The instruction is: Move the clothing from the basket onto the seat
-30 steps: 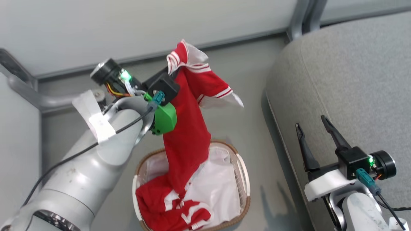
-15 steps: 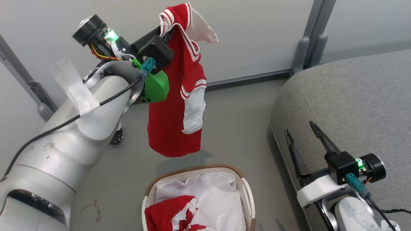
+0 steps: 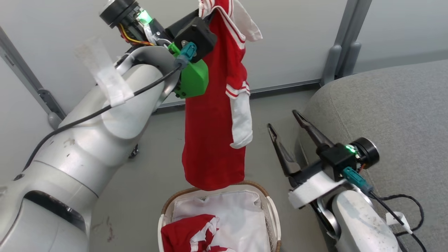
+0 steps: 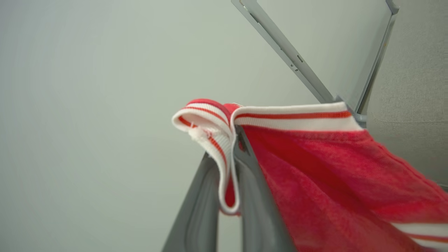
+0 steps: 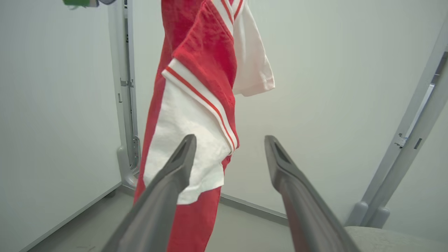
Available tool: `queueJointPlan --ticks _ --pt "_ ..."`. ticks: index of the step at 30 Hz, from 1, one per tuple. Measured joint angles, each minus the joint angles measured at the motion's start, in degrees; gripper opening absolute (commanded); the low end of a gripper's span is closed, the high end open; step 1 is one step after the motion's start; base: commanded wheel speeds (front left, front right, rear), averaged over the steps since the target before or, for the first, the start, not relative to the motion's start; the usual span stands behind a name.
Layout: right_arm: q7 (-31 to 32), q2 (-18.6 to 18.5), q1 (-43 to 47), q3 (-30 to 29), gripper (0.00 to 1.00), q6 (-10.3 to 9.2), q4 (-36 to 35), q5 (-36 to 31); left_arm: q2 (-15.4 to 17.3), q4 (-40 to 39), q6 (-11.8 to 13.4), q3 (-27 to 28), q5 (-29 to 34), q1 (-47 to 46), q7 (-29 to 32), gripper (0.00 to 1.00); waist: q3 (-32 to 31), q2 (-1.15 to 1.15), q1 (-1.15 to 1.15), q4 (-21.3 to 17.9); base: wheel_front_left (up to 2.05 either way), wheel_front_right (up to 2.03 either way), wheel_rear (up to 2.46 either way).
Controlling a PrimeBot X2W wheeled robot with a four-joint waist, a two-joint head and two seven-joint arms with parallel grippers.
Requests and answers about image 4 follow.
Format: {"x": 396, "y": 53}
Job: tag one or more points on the red garment with striped trim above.
{"x": 325, "y": 175}

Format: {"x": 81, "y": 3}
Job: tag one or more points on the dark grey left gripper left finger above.
{"x": 197, "y": 213}

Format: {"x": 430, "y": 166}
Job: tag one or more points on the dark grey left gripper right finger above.
{"x": 257, "y": 210}

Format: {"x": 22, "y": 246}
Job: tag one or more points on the light grey fabric sofa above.
{"x": 409, "y": 94}

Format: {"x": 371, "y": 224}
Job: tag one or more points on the grey laundry basket frame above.
{"x": 290, "y": 52}

